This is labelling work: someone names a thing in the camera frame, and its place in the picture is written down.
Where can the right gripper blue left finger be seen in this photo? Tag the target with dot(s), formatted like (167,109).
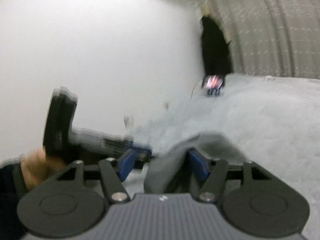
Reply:
(125,164)

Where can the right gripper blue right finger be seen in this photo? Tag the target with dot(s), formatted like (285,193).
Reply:
(199,165)

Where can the grey t-shirt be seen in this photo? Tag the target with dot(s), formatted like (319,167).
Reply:
(173,173)

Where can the person's left hand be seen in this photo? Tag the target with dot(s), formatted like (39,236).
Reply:
(37,167)

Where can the blue phone stand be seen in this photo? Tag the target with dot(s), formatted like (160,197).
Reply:
(213,92)

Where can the smartphone showing video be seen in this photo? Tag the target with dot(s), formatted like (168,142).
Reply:
(212,82)

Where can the grey-blue bed blanket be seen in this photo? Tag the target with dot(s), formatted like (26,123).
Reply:
(273,121)

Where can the black hanging garment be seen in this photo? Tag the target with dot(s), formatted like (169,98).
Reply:
(215,49)

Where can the grey patterned curtain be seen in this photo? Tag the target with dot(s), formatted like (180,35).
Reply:
(269,37)

